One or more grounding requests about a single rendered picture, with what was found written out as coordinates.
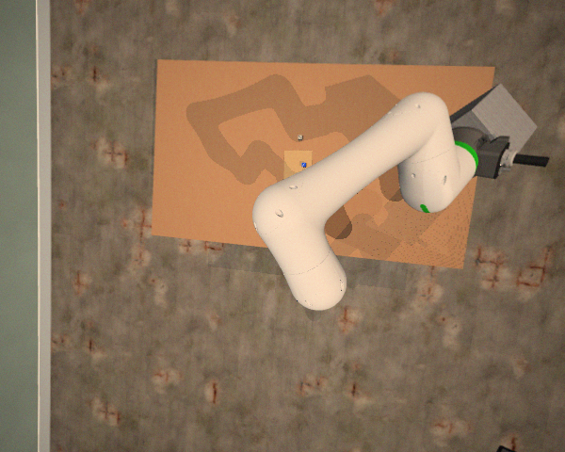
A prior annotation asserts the tan square mat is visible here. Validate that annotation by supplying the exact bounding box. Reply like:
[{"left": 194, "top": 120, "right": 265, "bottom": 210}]
[{"left": 283, "top": 151, "right": 313, "bottom": 179}]

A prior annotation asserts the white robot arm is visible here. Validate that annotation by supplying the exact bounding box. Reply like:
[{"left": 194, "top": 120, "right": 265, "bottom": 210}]
[{"left": 252, "top": 92, "right": 550, "bottom": 311}]

